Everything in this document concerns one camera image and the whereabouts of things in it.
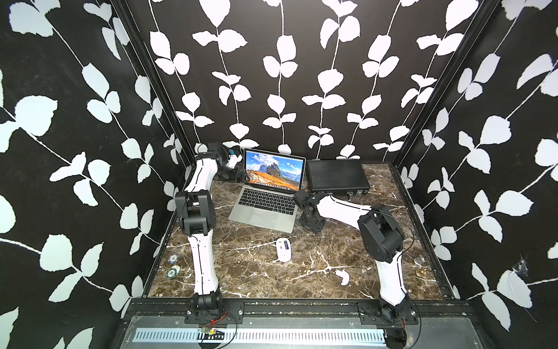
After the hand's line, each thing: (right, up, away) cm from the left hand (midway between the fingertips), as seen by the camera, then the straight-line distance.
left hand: (242, 174), depth 100 cm
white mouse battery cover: (+43, -40, -18) cm, 62 cm away
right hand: (+28, -23, -5) cm, 37 cm away
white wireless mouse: (+20, -30, -13) cm, 39 cm away
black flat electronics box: (+48, -1, +12) cm, 50 cm away
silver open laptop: (+11, -12, +4) cm, 17 cm away
